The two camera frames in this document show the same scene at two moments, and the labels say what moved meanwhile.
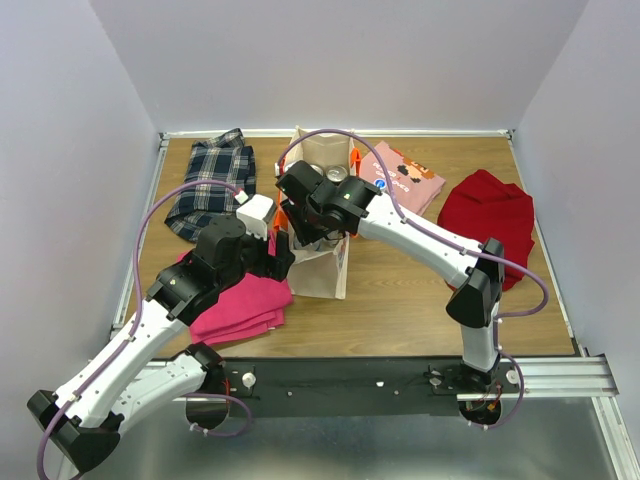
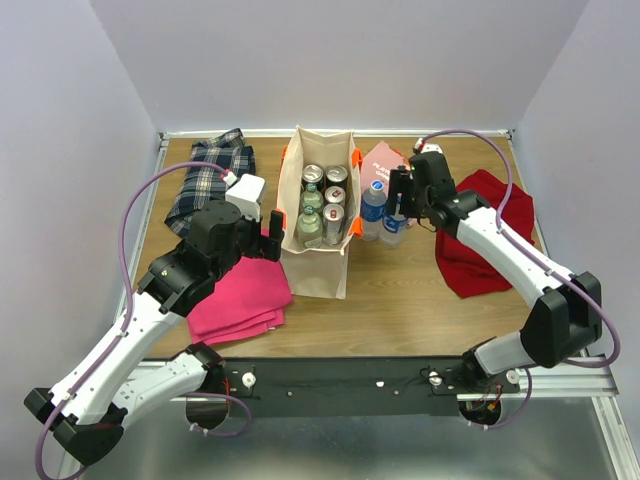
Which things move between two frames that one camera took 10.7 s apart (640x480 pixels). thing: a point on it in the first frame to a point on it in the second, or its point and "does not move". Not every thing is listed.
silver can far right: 336,174 does not move
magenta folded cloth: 250,304 does not move
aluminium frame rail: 559,378 does not move
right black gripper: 304,236 to 400,182
